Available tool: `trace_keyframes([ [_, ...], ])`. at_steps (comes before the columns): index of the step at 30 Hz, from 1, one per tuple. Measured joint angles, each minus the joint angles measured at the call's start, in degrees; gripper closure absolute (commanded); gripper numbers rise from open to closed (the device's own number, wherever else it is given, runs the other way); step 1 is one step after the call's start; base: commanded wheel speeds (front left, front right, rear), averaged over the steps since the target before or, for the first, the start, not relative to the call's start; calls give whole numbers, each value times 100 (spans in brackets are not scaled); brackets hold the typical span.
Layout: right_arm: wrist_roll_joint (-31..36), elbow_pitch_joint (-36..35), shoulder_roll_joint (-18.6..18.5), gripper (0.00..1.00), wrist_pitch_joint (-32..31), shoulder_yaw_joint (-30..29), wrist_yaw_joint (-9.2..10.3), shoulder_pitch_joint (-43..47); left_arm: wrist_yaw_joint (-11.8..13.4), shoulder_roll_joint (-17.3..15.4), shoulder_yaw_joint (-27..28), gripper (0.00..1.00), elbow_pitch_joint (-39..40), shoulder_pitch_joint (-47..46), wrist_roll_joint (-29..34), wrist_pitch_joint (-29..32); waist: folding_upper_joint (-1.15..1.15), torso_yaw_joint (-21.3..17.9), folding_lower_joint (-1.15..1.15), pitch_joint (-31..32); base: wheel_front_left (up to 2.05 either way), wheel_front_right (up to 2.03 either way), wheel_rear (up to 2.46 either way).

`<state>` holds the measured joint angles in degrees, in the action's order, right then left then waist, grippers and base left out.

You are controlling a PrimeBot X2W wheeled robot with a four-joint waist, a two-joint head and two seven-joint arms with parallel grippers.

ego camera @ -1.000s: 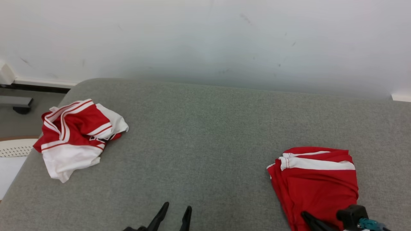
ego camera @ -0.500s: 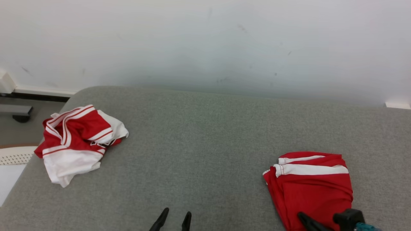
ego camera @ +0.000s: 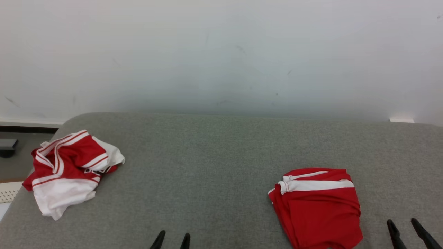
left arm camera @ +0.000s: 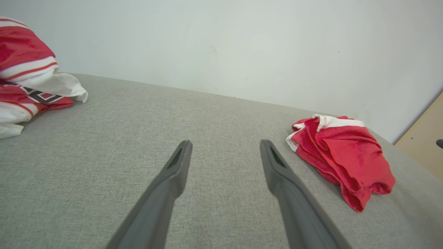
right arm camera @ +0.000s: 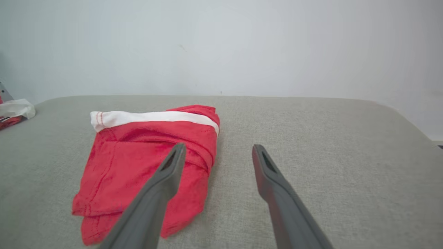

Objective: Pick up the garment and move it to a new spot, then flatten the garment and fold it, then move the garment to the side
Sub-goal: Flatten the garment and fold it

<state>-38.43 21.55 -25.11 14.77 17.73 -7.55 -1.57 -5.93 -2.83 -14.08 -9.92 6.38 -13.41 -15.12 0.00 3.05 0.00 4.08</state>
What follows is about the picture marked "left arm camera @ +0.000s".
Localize beige wooden board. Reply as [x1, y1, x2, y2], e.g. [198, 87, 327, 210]
[395, 92, 443, 180]

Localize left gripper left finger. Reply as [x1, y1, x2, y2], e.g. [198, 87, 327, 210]
[106, 140, 193, 249]

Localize red shorts with white stripes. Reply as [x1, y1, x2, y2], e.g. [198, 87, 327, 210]
[286, 114, 396, 213]

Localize red and white jersey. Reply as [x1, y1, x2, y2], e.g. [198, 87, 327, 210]
[0, 16, 89, 139]

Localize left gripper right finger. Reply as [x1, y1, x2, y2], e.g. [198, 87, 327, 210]
[260, 139, 353, 249]

